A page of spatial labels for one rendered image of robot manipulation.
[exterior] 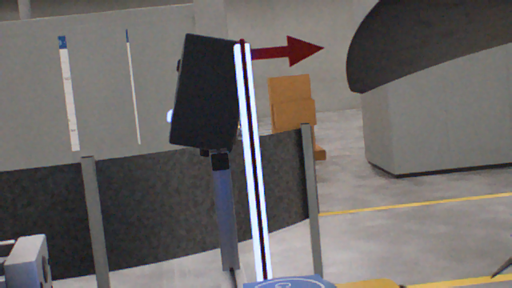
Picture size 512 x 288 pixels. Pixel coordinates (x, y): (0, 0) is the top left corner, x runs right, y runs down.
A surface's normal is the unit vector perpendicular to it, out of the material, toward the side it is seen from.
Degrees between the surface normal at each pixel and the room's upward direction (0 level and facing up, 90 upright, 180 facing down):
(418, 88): 90
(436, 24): 166
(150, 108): 90
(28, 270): 90
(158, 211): 90
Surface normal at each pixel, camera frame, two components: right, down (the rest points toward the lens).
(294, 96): 0.07, 0.09
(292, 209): 0.76, -0.01
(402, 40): 0.14, 0.97
